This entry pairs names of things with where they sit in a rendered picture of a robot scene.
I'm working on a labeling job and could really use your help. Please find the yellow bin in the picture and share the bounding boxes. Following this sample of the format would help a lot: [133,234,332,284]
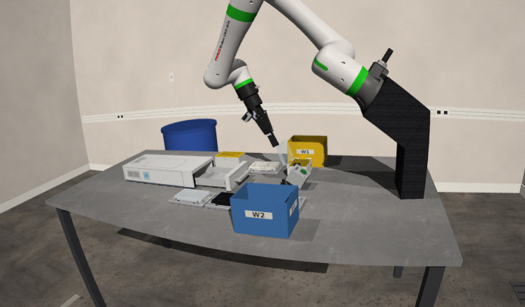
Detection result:
[288,135,327,167]

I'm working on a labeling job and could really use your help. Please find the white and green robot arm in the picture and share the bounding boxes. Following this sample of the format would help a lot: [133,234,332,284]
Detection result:
[203,0,393,110]

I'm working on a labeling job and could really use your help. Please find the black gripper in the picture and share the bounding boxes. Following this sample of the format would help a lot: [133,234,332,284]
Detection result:
[243,93,279,148]

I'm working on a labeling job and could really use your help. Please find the blue bin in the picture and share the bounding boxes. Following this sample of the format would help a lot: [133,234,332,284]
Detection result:
[230,182,299,239]

